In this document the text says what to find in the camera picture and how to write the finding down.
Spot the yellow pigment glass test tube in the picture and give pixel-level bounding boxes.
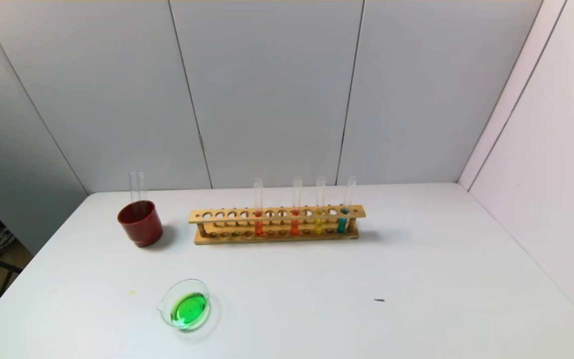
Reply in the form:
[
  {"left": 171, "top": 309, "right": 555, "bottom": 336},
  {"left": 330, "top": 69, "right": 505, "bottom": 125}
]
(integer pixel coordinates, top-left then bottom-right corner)
[
  {"left": 138, "top": 172, "right": 148, "bottom": 216},
  {"left": 314, "top": 176, "right": 326, "bottom": 235}
]

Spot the blue pigment glass test tube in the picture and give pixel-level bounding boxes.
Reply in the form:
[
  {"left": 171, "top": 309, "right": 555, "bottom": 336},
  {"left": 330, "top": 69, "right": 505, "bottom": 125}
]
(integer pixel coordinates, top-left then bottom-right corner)
[
  {"left": 129, "top": 172, "right": 139, "bottom": 218},
  {"left": 336, "top": 176, "right": 357, "bottom": 234}
]

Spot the orange pigment glass test tube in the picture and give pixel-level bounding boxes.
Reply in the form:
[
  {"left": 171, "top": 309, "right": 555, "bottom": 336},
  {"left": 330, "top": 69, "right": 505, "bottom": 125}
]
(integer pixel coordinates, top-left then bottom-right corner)
[
  {"left": 290, "top": 176, "right": 302, "bottom": 236},
  {"left": 254, "top": 178, "right": 264, "bottom": 237}
]

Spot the wooden test tube rack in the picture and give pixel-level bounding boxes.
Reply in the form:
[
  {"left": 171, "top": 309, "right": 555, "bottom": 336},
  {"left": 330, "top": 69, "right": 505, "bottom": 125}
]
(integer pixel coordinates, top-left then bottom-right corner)
[{"left": 189, "top": 204, "right": 367, "bottom": 245}]

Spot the glass beaker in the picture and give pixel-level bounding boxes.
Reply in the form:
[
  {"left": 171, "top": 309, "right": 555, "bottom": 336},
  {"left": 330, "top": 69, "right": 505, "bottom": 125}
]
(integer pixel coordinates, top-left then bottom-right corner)
[{"left": 156, "top": 279, "right": 213, "bottom": 331}]

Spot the dark red plastic cup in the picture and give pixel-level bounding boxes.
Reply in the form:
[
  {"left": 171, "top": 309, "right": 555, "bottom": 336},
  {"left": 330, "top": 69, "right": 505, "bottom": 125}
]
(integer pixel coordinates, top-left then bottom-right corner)
[{"left": 118, "top": 200, "right": 163, "bottom": 248}]

